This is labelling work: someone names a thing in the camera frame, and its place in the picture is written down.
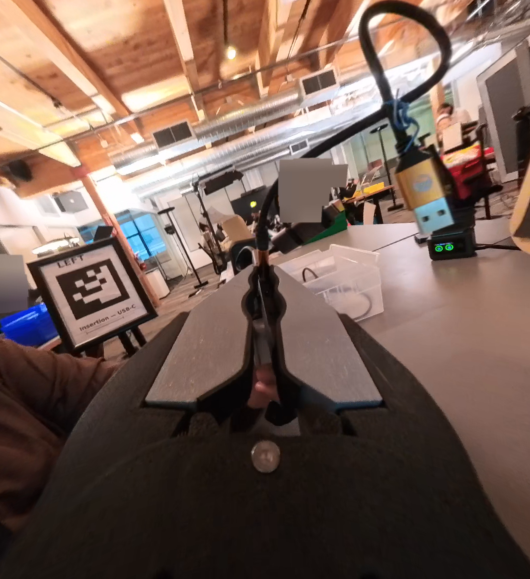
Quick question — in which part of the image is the clear plastic bin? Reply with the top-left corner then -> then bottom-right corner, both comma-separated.
276,243 -> 385,323

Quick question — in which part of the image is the thin black cable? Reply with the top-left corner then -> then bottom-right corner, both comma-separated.
300,267 -> 375,318

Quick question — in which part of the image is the blue twist tie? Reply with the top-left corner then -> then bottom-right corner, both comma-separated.
384,96 -> 422,151

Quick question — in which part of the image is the framed marker sign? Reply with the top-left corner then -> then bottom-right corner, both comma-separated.
26,236 -> 159,358

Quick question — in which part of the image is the red jacket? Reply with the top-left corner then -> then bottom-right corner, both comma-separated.
440,144 -> 497,201

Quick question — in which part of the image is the blue plastic bin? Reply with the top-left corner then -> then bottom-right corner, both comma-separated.
0,302 -> 61,349

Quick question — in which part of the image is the silver ceiling duct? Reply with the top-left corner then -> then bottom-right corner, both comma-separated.
108,67 -> 352,178

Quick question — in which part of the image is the grey partition panel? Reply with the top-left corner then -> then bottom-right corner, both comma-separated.
476,33 -> 530,182

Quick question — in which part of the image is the black braided cable gold plug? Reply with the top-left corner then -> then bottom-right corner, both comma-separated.
250,0 -> 458,367

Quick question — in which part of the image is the black chair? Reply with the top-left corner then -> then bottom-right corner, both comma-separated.
446,122 -> 505,223

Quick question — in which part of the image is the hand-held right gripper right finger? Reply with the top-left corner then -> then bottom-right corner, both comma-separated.
265,266 -> 385,408

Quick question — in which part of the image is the person's left forearm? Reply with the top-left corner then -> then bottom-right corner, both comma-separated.
0,333 -> 122,536

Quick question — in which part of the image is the black tripod stand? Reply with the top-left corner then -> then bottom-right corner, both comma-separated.
157,206 -> 210,291

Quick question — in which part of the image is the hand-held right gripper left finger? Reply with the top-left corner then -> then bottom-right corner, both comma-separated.
144,266 -> 262,408

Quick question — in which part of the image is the black charger with green lights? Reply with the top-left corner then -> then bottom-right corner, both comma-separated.
427,209 -> 479,262

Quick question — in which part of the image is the green wedge-shaped box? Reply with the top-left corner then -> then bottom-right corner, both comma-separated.
307,209 -> 350,245

